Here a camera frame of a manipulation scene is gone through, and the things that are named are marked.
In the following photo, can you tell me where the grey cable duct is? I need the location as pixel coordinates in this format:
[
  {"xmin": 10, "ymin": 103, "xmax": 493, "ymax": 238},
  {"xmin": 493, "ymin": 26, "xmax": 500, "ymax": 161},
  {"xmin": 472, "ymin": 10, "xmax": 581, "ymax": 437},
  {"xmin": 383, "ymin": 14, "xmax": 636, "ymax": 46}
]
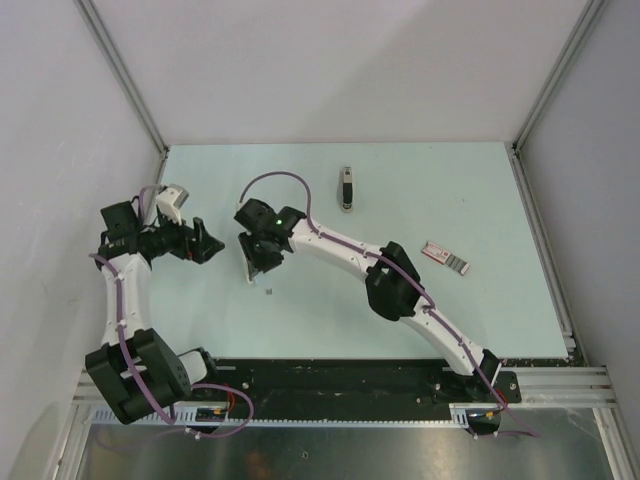
[{"xmin": 89, "ymin": 402, "xmax": 474, "ymax": 430}]

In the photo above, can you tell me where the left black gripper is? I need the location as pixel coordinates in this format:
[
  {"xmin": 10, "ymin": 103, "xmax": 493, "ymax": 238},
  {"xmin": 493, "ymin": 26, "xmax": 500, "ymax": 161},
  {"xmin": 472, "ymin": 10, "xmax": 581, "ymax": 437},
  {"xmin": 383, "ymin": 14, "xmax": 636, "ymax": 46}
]
[{"xmin": 141, "ymin": 207, "xmax": 224, "ymax": 264}]

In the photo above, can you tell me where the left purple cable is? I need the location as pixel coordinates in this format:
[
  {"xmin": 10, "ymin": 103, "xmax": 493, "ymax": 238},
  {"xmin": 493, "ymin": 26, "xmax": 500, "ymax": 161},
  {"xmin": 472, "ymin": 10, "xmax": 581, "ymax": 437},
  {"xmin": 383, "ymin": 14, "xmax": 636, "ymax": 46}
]
[{"xmin": 88, "ymin": 184, "xmax": 255, "ymax": 441}]

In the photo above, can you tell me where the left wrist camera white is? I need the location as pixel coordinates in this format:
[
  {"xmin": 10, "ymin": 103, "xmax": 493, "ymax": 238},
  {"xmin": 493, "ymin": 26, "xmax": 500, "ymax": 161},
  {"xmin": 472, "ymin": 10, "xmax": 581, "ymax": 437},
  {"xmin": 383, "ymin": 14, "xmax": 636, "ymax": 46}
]
[{"xmin": 155, "ymin": 184, "xmax": 190, "ymax": 225}]

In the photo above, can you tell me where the front aluminium rail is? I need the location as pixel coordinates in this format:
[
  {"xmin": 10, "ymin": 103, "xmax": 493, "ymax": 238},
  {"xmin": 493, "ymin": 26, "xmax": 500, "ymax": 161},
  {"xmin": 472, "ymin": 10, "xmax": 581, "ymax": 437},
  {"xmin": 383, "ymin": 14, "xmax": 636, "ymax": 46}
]
[{"xmin": 73, "ymin": 365, "xmax": 614, "ymax": 405}]

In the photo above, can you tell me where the red white staple box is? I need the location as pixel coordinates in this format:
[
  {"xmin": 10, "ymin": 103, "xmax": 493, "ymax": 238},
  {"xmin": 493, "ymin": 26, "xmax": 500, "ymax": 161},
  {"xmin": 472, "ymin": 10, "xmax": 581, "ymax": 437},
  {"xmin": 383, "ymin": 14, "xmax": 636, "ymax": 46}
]
[{"xmin": 421, "ymin": 241, "xmax": 470, "ymax": 276}]

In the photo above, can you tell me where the right aluminium frame post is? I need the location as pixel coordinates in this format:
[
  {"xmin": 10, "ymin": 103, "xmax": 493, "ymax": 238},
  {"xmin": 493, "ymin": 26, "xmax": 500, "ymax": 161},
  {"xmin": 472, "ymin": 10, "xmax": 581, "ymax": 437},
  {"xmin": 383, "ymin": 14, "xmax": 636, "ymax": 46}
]
[{"xmin": 511, "ymin": 0, "xmax": 610, "ymax": 152}]

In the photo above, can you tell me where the left aluminium frame post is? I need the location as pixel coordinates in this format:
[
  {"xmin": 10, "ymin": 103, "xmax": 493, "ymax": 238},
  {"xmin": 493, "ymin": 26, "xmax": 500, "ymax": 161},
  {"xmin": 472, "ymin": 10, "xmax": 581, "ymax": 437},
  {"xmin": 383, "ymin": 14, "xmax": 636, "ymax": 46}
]
[{"xmin": 73, "ymin": 0, "xmax": 168, "ymax": 157}]

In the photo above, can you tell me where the black silver stapler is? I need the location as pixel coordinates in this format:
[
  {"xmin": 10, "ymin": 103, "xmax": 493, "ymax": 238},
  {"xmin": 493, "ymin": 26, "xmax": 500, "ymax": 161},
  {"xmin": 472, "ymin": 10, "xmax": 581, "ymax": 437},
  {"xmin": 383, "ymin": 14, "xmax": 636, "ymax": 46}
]
[{"xmin": 339, "ymin": 167, "xmax": 354, "ymax": 213}]

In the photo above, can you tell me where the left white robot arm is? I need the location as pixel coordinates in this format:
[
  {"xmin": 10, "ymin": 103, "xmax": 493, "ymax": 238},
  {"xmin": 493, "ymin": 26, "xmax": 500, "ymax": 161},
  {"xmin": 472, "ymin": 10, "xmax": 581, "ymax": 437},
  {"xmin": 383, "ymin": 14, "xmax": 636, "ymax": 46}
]
[{"xmin": 85, "ymin": 201, "xmax": 225, "ymax": 425}]

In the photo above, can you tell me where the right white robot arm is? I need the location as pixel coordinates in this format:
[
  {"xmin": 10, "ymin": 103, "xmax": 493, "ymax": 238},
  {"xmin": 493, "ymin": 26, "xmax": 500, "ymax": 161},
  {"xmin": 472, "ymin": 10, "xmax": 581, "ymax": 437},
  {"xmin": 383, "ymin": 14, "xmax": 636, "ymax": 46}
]
[{"xmin": 234, "ymin": 199, "xmax": 501, "ymax": 401}]

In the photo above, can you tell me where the right aluminium side rail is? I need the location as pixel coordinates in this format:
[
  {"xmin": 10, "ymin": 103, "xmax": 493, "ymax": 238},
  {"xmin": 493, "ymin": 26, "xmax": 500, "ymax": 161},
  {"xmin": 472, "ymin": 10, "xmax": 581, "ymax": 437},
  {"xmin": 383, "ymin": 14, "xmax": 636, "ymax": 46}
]
[{"xmin": 505, "ymin": 143, "xmax": 582, "ymax": 359}]

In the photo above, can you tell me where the aluminium frame post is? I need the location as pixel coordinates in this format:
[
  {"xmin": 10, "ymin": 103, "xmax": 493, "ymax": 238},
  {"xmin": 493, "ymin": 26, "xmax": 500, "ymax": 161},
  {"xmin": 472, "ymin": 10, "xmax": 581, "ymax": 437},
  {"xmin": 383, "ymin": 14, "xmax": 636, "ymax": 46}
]
[
  {"xmin": 511, "ymin": 0, "xmax": 610, "ymax": 152},
  {"xmin": 73, "ymin": 0, "xmax": 168, "ymax": 157}
]

